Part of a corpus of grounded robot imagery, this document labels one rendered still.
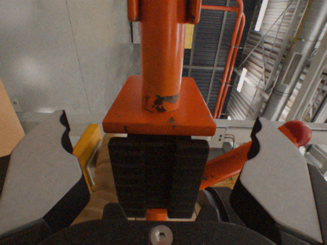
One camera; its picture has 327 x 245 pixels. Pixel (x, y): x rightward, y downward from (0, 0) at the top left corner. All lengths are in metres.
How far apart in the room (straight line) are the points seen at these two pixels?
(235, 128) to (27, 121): 1.62
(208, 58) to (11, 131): 10.98
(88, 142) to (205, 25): 10.64
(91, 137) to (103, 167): 0.10
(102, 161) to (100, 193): 0.04
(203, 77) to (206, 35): 2.51
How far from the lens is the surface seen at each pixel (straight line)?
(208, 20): 10.83
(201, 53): 11.03
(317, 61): 2.69
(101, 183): 0.20
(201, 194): 0.33
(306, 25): 5.75
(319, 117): 2.56
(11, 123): 0.47
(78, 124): 1.40
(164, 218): 0.18
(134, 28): 7.48
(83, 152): 0.27
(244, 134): 1.45
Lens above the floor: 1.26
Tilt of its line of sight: 2 degrees up
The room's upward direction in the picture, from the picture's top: 92 degrees clockwise
